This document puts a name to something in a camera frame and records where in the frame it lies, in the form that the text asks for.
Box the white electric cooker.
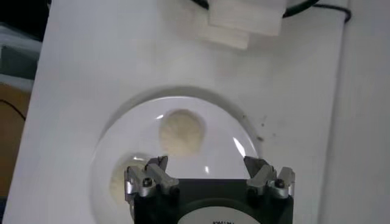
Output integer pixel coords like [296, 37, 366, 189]
[190, 0, 351, 50]

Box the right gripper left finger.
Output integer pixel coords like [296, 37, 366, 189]
[124, 155, 180, 203]

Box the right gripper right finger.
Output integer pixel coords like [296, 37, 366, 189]
[243, 156, 296, 200]

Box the white steamed baozi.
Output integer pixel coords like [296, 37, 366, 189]
[108, 161, 135, 208]
[158, 109, 205, 158]

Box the white round plate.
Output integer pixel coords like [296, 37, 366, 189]
[90, 96, 260, 224]

